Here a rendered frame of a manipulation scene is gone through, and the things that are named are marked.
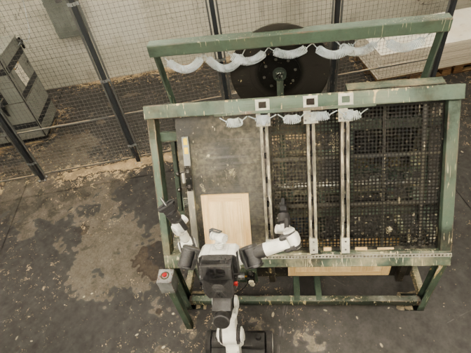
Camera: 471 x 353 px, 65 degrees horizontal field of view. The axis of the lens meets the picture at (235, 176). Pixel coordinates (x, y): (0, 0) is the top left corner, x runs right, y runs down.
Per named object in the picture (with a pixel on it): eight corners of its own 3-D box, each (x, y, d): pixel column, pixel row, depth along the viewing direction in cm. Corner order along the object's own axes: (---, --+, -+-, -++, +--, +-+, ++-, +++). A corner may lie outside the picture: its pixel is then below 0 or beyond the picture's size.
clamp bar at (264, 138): (264, 250, 293) (263, 264, 270) (255, 99, 267) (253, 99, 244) (277, 250, 292) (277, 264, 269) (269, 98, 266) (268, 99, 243)
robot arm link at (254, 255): (267, 261, 235) (248, 267, 239) (270, 258, 244) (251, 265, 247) (261, 244, 237) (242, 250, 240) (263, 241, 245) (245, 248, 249)
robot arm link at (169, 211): (155, 206, 249) (164, 218, 256) (159, 213, 242) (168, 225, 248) (171, 196, 251) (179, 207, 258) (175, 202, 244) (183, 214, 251)
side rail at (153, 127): (167, 249, 310) (163, 255, 300) (151, 118, 286) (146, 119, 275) (174, 249, 309) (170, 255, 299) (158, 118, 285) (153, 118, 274)
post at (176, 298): (186, 329, 347) (166, 290, 294) (187, 323, 351) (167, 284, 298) (193, 329, 346) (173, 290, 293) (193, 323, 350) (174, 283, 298)
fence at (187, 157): (194, 252, 301) (193, 254, 297) (182, 136, 280) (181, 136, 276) (200, 251, 300) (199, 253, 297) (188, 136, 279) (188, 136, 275)
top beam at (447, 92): (148, 118, 280) (144, 120, 270) (146, 105, 278) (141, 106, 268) (458, 98, 251) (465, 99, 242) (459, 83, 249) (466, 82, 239)
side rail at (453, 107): (434, 244, 283) (440, 251, 272) (441, 99, 258) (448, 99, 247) (445, 244, 281) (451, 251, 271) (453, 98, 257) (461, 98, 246)
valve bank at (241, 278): (198, 298, 306) (192, 283, 289) (200, 282, 316) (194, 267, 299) (258, 298, 299) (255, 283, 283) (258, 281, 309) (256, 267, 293)
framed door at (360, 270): (288, 273, 347) (288, 275, 345) (287, 239, 308) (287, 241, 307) (387, 272, 335) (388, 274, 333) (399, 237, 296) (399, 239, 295)
